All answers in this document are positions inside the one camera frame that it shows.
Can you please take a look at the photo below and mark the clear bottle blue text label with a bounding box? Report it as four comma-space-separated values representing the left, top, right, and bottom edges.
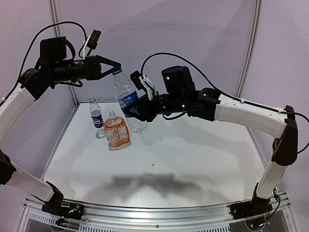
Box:
112, 69, 148, 134

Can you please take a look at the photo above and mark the orange label bottle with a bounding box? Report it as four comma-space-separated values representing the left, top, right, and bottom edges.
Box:
104, 111, 131, 149

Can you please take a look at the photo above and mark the Pepsi bottle blue label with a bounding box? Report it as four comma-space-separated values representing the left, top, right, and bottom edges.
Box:
89, 97, 105, 139

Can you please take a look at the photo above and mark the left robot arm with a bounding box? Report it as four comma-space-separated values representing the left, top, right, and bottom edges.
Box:
0, 36, 121, 220

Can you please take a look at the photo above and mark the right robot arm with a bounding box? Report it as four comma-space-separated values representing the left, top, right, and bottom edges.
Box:
125, 66, 298, 219

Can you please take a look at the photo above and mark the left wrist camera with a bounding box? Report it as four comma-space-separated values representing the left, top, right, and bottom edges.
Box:
81, 30, 101, 59

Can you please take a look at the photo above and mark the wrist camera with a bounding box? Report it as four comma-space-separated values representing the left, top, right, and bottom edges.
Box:
81, 30, 101, 59
130, 71, 158, 101

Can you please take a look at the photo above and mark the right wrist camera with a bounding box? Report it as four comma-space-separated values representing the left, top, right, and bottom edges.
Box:
130, 71, 158, 101

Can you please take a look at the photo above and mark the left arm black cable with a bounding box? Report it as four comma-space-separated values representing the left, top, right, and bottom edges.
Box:
0, 21, 87, 107

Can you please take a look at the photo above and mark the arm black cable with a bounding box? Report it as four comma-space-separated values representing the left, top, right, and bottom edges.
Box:
0, 21, 87, 107
140, 52, 309, 155

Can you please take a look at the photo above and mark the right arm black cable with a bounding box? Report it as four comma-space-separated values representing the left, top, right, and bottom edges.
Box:
140, 52, 309, 155

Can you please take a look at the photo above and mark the left corner aluminium post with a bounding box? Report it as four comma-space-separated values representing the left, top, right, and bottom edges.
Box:
49, 0, 80, 107

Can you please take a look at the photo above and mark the corner aluminium post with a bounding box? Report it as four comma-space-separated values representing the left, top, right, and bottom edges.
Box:
236, 0, 263, 98
49, 0, 80, 107

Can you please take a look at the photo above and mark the aluminium table frame rail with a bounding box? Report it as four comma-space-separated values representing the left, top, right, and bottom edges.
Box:
23, 190, 294, 232

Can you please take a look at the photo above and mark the right corner aluminium post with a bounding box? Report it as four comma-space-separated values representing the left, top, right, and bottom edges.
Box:
236, 0, 263, 98

